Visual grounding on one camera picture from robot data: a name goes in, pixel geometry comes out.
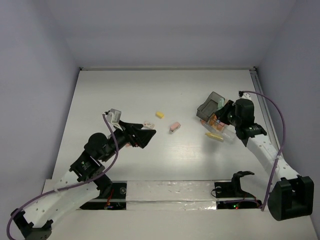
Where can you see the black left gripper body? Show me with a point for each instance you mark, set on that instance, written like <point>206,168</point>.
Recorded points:
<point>133,135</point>

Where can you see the yellow eraser block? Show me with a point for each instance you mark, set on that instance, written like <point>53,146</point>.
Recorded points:
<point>159,114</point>

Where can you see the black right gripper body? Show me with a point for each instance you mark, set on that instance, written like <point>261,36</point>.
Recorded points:
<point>236,121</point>

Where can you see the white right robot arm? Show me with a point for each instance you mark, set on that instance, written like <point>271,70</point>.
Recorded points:
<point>288,194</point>

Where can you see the clear plastic container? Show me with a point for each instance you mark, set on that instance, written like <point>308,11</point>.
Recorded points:
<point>228,135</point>

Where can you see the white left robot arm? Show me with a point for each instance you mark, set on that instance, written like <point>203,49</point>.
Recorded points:
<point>85,180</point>

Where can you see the yellow highlighter pen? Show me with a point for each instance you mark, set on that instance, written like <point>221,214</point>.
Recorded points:
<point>214,136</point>

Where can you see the green highlighter pen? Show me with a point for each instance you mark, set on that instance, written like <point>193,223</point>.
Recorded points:
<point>221,103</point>

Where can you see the pink mini stapler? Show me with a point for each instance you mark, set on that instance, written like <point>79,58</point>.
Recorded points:
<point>175,126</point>

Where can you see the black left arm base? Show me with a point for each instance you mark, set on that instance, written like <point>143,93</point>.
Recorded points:
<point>112,195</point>

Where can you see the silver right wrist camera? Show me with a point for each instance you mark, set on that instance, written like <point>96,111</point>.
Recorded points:
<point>244,95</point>

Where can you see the grey boxed eraser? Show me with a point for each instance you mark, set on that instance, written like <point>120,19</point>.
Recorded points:
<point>148,125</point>

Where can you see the smoky grey plastic container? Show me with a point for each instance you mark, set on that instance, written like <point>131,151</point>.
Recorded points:
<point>209,107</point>

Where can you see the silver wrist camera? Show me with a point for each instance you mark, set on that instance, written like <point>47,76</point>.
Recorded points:
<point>113,116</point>
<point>244,95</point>

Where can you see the orange highlighter pen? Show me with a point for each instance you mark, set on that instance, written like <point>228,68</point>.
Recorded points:
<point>213,122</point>

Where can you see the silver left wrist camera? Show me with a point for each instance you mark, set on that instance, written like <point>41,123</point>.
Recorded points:
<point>113,116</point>

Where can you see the blue highlighter pen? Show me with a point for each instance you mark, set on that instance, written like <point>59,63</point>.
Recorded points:
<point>220,123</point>

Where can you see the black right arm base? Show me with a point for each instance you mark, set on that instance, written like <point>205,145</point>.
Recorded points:
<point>230,195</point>

